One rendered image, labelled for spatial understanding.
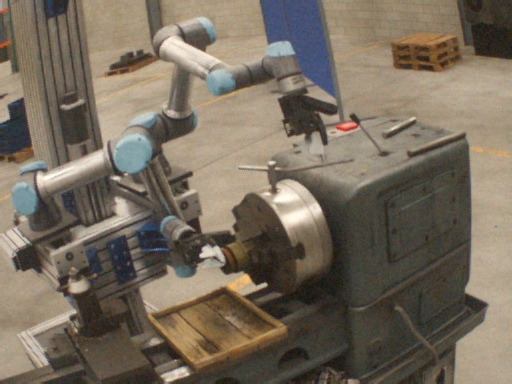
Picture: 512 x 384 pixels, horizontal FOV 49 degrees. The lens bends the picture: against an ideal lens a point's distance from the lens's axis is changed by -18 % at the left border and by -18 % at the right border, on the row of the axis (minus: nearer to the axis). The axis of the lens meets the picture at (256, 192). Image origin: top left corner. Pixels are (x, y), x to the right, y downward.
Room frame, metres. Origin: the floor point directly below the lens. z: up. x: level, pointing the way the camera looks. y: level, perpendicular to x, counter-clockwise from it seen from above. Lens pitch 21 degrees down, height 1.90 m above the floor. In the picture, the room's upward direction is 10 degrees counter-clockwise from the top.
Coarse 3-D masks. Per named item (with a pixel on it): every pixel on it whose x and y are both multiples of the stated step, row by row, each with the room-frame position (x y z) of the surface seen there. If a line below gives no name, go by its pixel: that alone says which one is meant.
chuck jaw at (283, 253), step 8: (256, 248) 1.68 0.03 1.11; (264, 248) 1.67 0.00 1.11; (272, 248) 1.65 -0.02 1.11; (280, 248) 1.63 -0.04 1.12; (288, 248) 1.63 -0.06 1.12; (296, 248) 1.62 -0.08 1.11; (256, 256) 1.66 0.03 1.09; (264, 256) 1.64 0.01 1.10; (272, 256) 1.64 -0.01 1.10; (280, 256) 1.61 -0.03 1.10; (288, 256) 1.62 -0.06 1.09; (296, 256) 1.62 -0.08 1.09; (264, 264) 1.64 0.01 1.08
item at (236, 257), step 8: (224, 248) 1.70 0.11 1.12; (232, 248) 1.68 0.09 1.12; (240, 248) 1.69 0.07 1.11; (248, 248) 1.70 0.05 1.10; (224, 256) 1.66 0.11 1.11; (232, 256) 1.67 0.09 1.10; (240, 256) 1.67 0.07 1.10; (248, 256) 1.67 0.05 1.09; (232, 264) 1.66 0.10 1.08; (240, 264) 1.66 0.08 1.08; (248, 264) 1.67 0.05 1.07; (224, 272) 1.68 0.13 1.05; (232, 272) 1.66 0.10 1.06
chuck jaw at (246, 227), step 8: (232, 208) 1.81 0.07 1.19; (240, 208) 1.79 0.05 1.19; (248, 208) 1.80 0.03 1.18; (240, 216) 1.77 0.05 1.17; (248, 216) 1.78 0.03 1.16; (240, 224) 1.76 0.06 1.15; (248, 224) 1.76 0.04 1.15; (256, 224) 1.77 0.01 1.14; (240, 232) 1.74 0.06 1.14; (248, 232) 1.75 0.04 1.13; (256, 232) 1.75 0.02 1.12; (264, 232) 1.77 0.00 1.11; (232, 240) 1.75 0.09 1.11; (240, 240) 1.72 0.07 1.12; (248, 240) 1.75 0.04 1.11
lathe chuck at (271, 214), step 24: (264, 192) 1.75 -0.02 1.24; (288, 192) 1.74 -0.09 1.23; (264, 216) 1.73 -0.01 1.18; (288, 216) 1.66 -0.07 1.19; (312, 216) 1.68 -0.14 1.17; (264, 240) 1.80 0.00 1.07; (288, 240) 1.63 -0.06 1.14; (312, 240) 1.64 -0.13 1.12; (288, 264) 1.65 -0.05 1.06; (312, 264) 1.63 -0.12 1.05; (288, 288) 1.67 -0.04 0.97
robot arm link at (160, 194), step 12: (156, 156) 2.01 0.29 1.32; (144, 168) 2.00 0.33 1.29; (156, 168) 2.01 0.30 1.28; (144, 180) 2.01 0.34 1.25; (156, 180) 2.00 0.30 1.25; (156, 192) 2.00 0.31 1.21; (168, 192) 2.01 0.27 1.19; (156, 204) 2.00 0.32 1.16; (168, 204) 2.00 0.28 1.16; (180, 216) 2.02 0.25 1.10
